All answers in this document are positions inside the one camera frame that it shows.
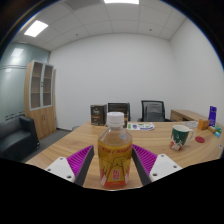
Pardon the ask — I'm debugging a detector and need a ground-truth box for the orange-labelled drink bottle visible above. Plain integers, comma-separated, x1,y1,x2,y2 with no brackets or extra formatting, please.
96,111,134,191

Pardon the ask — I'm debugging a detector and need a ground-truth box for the large square ceiling light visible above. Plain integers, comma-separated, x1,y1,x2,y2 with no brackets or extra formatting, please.
103,0,141,5

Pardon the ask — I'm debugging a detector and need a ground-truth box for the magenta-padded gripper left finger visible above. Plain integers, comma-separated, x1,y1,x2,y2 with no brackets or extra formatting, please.
44,144,96,187

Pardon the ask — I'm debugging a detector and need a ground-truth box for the white printed leaflet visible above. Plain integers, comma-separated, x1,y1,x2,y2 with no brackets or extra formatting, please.
126,121,156,132

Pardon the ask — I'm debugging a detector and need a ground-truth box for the black leather sofa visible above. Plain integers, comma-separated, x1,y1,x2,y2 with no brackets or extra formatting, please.
0,115,41,163

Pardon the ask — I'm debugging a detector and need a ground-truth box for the purple upright package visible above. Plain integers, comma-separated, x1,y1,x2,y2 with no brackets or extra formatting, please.
207,105,218,129

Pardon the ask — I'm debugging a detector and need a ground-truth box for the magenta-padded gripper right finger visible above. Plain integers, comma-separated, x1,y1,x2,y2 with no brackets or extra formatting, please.
131,143,184,187

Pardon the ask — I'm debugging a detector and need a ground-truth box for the wooden glass-door shelf cabinet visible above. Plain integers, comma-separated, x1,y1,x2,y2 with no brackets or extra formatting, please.
23,59,58,141

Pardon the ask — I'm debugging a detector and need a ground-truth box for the orange tissue box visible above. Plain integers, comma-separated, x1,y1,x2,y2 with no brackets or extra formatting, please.
197,118,211,131

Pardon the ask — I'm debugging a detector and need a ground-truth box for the small square ceiling light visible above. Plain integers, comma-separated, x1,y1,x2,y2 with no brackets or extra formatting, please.
23,19,50,39

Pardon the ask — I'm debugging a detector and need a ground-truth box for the grey ceiling air vent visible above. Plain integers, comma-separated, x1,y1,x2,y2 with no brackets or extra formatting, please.
62,0,101,11

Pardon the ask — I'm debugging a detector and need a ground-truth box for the dark grey office chair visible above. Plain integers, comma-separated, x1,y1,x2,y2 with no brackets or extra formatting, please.
107,101,132,123

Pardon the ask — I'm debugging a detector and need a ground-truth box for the black mesh office chair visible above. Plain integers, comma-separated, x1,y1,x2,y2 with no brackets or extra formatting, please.
137,99,171,123

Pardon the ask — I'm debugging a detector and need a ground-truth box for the white green printed mug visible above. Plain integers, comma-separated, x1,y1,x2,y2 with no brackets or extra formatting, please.
169,124,195,152

